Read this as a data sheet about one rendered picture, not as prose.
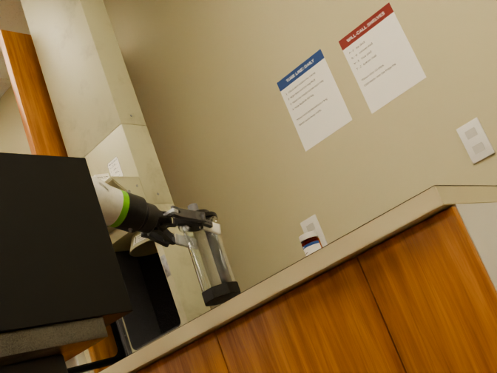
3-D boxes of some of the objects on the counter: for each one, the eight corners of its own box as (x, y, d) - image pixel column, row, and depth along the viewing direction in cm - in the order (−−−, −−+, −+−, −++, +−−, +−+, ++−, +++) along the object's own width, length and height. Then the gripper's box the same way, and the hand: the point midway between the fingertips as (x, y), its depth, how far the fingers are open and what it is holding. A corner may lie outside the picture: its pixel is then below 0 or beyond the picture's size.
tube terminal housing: (188, 361, 249) (125, 169, 273) (250, 330, 230) (176, 127, 254) (134, 375, 231) (71, 169, 254) (195, 343, 212) (121, 123, 235)
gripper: (163, 182, 169) (233, 207, 183) (112, 220, 181) (180, 241, 196) (166, 209, 165) (237, 232, 179) (112, 246, 177) (183, 266, 192)
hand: (200, 235), depth 186 cm, fingers closed on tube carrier, 9 cm apart
